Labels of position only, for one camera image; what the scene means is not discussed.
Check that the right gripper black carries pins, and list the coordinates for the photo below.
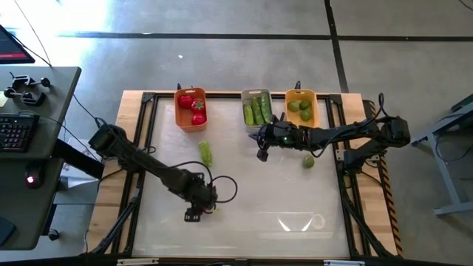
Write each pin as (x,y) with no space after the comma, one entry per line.
(269,134)

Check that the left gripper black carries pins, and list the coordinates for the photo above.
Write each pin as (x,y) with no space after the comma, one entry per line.
(201,199)

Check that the grey plastic basket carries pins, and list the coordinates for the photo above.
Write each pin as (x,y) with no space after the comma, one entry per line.
(245,94)

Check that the green lime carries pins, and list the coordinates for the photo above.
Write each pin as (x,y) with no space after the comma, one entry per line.
(305,115)
(308,161)
(304,105)
(293,106)

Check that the red tomato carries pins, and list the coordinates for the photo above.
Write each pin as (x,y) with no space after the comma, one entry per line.
(198,106)
(199,119)
(185,101)

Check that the orange plastic basket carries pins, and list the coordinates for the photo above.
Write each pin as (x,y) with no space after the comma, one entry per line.
(184,123)

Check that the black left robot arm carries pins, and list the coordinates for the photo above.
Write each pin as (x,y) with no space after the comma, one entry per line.
(148,166)

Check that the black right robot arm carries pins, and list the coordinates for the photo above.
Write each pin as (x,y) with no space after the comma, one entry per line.
(340,134)

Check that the yellow plastic basket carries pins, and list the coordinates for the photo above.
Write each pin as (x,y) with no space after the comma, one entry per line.
(295,122)

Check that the small black clip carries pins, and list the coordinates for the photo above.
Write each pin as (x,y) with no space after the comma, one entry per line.
(298,85)
(179,86)

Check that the black yellow hazard tape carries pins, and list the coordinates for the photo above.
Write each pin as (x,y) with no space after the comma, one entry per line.
(388,192)

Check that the black caster wheel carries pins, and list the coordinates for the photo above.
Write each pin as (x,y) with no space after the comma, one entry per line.
(53,235)

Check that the black mouse with red light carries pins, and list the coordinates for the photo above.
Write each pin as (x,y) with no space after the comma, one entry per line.
(34,176)

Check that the grey desk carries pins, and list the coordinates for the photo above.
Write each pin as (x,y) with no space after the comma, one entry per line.
(22,207)

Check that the grey metal stand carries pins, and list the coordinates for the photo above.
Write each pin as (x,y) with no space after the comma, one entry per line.
(445,173)

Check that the black keyboard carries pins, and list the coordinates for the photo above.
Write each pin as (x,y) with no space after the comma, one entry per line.
(16,133)

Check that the black clamp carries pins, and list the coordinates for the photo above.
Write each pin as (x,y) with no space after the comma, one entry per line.
(27,98)
(24,80)

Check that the yellow sticky note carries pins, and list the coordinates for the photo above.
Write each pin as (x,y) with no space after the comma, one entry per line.
(2,99)

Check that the desk monitor with red line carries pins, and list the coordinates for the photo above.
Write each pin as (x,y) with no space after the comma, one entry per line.
(11,48)

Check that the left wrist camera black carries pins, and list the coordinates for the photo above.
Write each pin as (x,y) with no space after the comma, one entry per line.
(199,181)

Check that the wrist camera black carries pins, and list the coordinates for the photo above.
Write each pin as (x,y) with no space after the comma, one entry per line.
(282,130)
(199,181)

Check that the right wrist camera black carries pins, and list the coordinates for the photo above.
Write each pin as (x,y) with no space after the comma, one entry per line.
(282,130)

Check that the black table frame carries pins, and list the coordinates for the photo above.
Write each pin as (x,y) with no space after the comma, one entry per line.
(221,95)

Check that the white bracket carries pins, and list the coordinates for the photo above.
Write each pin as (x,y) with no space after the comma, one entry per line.
(343,263)
(136,261)

